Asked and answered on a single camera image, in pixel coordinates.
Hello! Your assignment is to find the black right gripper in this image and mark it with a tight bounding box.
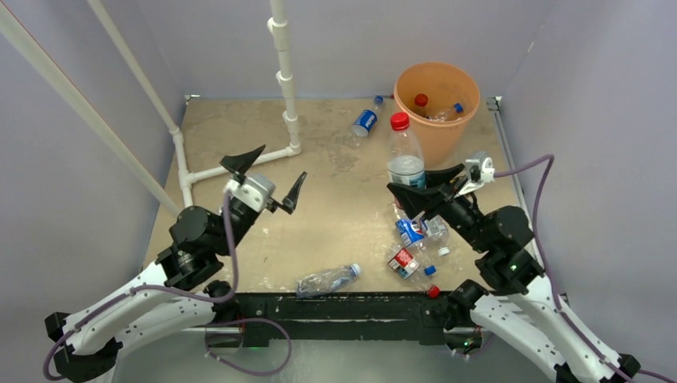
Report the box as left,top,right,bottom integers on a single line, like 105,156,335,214
387,162,490,251

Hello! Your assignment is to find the red label water bottle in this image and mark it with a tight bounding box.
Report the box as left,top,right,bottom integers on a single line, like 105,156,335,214
387,112,426,189

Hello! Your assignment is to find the crushed white cap bottle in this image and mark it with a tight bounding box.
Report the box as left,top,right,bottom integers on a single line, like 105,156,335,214
420,216,451,257

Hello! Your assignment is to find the small blue Pepsi bottle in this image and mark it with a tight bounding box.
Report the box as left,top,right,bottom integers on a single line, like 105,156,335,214
395,218,426,247

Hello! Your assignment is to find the large Pepsi bottle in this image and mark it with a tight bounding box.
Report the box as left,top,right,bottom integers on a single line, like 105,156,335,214
428,103,465,122

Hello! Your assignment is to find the red cap clear bottle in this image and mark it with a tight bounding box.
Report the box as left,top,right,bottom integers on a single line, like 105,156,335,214
413,93,429,119

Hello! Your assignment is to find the clear white cap bottle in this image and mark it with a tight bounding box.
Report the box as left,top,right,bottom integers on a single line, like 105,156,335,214
295,263,362,298

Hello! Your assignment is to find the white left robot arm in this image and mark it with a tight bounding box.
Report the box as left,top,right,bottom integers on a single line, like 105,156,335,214
42,148,305,382

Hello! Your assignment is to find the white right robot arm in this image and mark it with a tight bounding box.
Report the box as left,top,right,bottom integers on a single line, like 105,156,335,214
387,160,641,382

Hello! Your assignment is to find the orange plastic bin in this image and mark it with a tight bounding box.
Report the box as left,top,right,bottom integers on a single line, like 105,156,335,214
393,61,481,169

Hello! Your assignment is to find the red blue label bottle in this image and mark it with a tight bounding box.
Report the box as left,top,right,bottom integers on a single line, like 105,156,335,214
386,245,441,298

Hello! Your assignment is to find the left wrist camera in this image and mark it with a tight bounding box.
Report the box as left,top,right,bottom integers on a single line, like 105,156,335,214
223,173,276,213

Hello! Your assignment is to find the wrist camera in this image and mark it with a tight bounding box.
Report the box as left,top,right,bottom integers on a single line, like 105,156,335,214
457,151,495,195
223,173,276,213

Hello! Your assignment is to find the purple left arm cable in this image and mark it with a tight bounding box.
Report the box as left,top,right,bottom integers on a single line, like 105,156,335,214
43,192,240,381

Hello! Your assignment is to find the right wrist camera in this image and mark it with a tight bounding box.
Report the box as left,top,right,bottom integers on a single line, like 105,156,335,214
457,151,495,195

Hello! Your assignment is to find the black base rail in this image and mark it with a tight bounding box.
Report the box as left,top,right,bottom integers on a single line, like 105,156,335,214
215,292,474,347

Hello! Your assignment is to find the purple loop cable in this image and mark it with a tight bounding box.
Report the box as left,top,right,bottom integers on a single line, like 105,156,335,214
204,316,294,377

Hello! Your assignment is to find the white PVC pipe frame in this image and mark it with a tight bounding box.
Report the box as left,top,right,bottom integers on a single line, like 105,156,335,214
1,1,302,215

